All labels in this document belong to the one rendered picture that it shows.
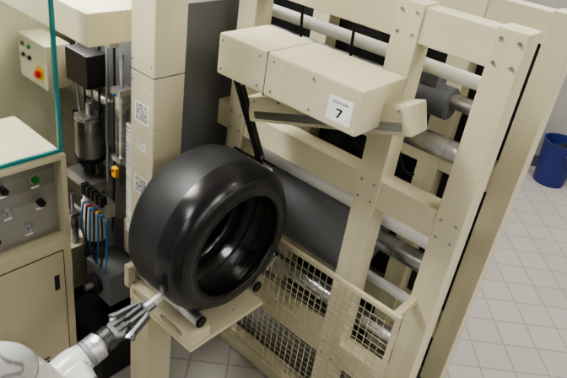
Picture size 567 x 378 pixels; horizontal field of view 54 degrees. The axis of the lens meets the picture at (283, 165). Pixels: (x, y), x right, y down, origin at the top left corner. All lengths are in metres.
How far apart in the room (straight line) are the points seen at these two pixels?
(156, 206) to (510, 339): 2.56
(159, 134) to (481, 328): 2.47
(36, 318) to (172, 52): 1.28
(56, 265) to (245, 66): 1.14
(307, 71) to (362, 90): 0.20
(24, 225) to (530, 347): 2.86
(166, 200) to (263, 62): 0.54
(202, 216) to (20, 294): 0.98
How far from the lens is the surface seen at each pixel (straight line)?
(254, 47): 1.86
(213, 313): 2.19
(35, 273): 2.43
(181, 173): 1.80
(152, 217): 1.79
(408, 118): 1.71
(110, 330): 1.88
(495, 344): 3.68
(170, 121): 1.97
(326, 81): 1.69
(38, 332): 2.63
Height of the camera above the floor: 2.33
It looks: 29 degrees down
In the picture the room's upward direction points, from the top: 9 degrees clockwise
